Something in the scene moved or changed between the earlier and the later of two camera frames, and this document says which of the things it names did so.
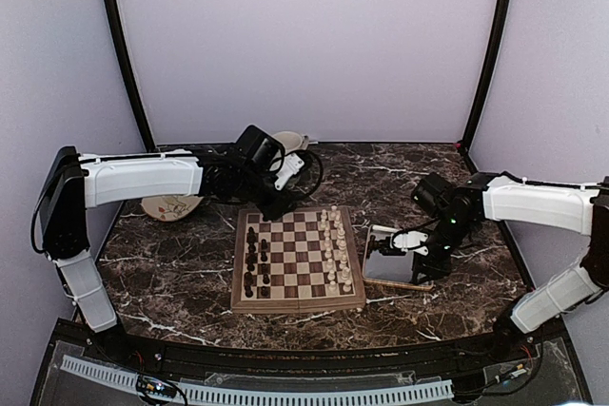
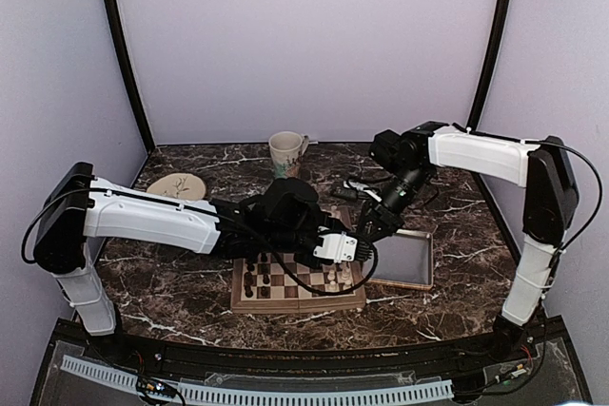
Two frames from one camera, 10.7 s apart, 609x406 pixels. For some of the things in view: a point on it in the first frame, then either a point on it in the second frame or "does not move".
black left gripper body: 251,189 → 283,240
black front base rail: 274,364 does not move
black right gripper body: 452,233 → 411,180
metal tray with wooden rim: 393,270 does not move
